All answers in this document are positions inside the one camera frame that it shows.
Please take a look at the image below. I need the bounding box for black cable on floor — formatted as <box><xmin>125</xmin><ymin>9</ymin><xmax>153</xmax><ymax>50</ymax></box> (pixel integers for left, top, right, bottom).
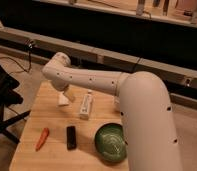
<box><xmin>0</xmin><ymin>40</ymin><xmax>36</xmax><ymax>75</ymax></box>

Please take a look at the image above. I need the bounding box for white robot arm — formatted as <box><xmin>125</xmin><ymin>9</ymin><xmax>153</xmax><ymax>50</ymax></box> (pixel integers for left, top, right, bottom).
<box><xmin>42</xmin><ymin>52</ymin><xmax>183</xmax><ymax>171</ymax></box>

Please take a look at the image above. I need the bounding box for black office chair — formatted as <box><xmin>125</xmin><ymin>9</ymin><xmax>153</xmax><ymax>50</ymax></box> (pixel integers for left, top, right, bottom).
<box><xmin>0</xmin><ymin>65</ymin><xmax>30</xmax><ymax>144</ymax></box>

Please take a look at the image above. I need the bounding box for white toothpaste tube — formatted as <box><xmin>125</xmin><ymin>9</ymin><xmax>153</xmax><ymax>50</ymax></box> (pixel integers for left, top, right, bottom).
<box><xmin>79</xmin><ymin>90</ymin><xmax>93</xmax><ymax>120</ymax></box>

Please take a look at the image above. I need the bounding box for white paper cup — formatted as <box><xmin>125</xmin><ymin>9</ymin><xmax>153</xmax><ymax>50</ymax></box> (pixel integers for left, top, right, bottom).
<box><xmin>114</xmin><ymin>96</ymin><xmax>120</xmax><ymax>111</ymax></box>

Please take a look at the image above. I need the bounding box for black rectangular remote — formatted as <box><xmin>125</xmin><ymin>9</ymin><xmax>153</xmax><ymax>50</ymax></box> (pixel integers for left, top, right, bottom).
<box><xmin>66</xmin><ymin>126</ymin><xmax>77</xmax><ymax>150</ymax></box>

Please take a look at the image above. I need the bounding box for orange carrot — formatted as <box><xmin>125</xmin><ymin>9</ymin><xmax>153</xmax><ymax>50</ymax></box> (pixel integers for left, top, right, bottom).
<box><xmin>35</xmin><ymin>128</ymin><xmax>49</xmax><ymax>151</ymax></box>

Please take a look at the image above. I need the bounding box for green ceramic bowl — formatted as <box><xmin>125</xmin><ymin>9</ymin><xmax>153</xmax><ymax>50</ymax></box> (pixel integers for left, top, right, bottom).
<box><xmin>94</xmin><ymin>123</ymin><xmax>127</xmax><ymax>163</ymax></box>

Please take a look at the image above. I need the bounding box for white sponge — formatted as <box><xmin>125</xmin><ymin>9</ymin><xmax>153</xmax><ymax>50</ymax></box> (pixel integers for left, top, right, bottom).
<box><xmin>58</xmin><ymin>92</ymin><xmax>69</xmax><ymax>106</ymax></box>

